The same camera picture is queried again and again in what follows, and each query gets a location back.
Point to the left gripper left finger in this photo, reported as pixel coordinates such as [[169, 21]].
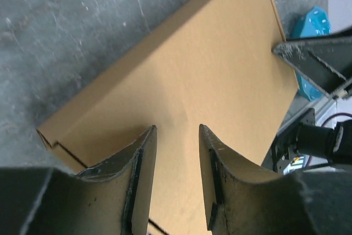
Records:
[[111, 197]]

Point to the blue polka dot plate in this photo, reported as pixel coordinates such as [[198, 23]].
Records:
[[312, 24]]

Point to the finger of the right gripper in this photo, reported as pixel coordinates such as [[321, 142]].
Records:
[[324, 61]]

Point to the brown cardboard box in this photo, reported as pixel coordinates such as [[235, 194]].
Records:
[[210, 63]]

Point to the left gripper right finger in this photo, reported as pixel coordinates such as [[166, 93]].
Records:
[[241, 197]]

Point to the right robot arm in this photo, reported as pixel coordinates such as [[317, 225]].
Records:
[[303, 137]]

